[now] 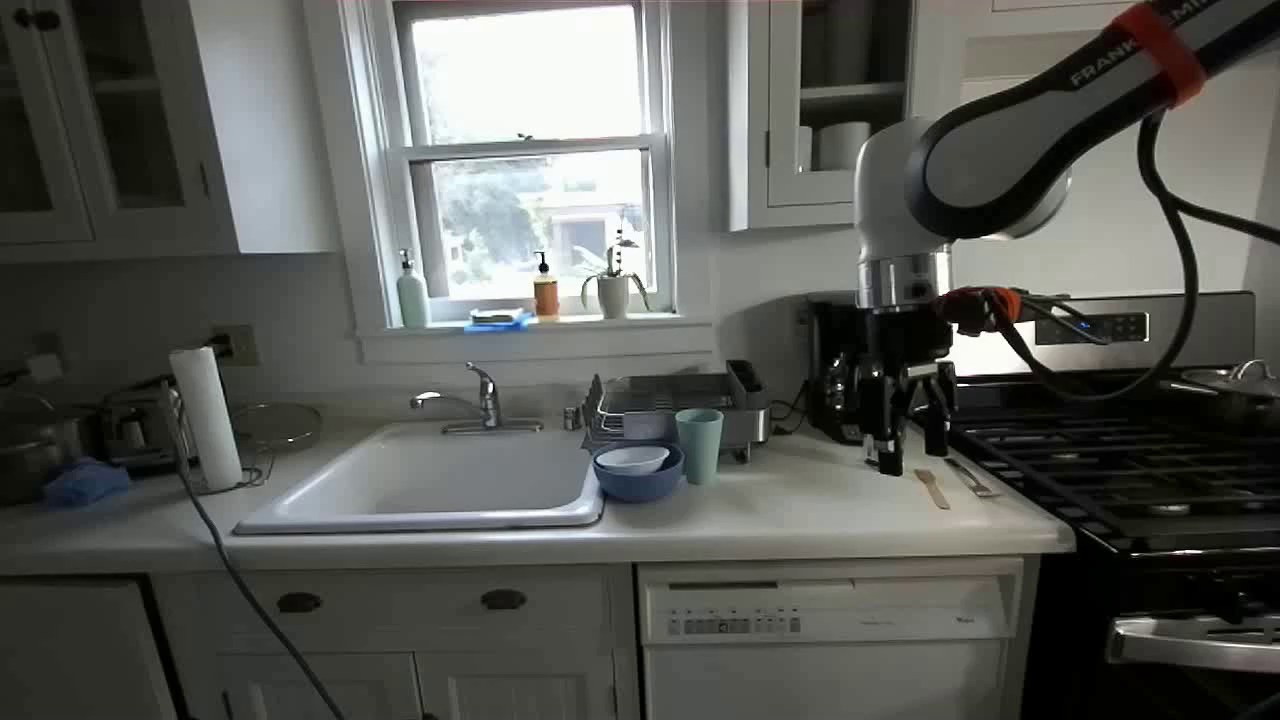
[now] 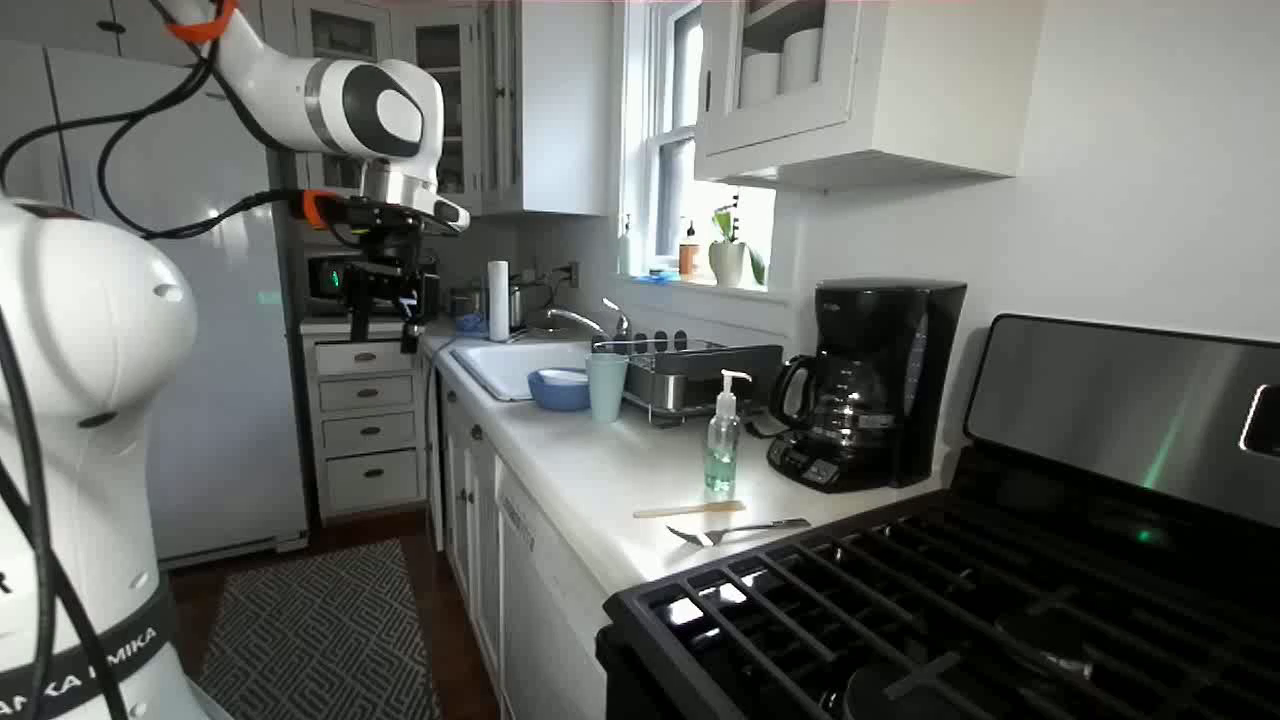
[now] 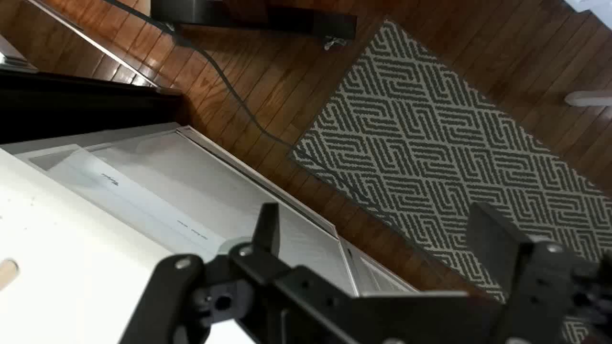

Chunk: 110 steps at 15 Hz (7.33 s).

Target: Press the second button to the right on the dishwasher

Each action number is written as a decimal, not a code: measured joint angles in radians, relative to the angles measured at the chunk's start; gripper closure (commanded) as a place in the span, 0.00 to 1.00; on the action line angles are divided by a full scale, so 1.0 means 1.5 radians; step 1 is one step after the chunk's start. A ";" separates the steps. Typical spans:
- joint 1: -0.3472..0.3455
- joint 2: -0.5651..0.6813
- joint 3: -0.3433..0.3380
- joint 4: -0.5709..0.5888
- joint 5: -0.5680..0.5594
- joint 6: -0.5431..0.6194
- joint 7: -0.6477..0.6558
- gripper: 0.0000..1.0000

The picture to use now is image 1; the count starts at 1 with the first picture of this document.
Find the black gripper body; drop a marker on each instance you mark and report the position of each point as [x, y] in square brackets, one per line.
[894, 345]

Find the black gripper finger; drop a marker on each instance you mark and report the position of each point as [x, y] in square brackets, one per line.
[882, 425]
[942, 408]

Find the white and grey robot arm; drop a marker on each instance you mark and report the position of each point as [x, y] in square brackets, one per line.
[998, 168]

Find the white dishwasher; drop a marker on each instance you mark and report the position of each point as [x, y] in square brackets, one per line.
[834, 642]

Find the wooden spatula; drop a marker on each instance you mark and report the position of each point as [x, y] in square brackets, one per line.
[932, 489]

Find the black coffee maker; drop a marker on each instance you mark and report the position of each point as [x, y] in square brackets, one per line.
[851, 389]

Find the metal tongs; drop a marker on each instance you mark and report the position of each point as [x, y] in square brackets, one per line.
[968, 477]

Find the teal plastic cup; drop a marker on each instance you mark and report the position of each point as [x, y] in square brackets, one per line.
[698, 432]

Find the black gas stove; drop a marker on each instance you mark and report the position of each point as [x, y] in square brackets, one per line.
[1122, 425]

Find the white mugs in cabinet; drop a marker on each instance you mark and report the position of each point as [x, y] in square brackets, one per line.
[834, 144]

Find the blue bowl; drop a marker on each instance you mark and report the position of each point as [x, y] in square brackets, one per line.
[636, 475]

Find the grey dish drying rack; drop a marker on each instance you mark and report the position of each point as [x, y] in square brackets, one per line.
[640, 408]

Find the orange soap bottle on sill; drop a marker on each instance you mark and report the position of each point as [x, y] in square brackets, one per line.
[546, 289]

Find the chrome sink faucet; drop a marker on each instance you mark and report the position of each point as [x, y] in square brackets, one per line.
[483, 397]

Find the blue sponge on sill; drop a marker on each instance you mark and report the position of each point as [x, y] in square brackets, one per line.
[486, 320]

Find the white kitchen sink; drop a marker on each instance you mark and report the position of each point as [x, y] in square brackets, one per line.
[429, 482]

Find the white soap bottle on sill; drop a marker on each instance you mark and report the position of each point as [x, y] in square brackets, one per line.
[408, 295]

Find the white paper towel roll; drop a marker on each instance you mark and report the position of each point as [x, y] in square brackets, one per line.
[211, 420]

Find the silver toaster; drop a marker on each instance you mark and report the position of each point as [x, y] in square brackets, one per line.
[135, 429]

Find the white base cabinet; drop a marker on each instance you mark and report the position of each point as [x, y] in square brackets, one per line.
[318, 646]

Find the blue cloth on counter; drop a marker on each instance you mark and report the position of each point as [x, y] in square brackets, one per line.
[85, 482]

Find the metal pot on counter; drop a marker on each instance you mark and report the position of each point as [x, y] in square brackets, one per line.
[34, 450]

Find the right white wall cabinet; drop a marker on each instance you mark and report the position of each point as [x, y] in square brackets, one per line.
[820, 62]

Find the white wall cabinet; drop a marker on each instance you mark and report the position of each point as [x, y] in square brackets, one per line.
[161, 130]
[820, 62]

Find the window with white frame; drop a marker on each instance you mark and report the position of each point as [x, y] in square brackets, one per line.
[479, 133]

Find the left white wall cabinet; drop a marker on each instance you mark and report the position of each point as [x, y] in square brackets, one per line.
[161, 130]

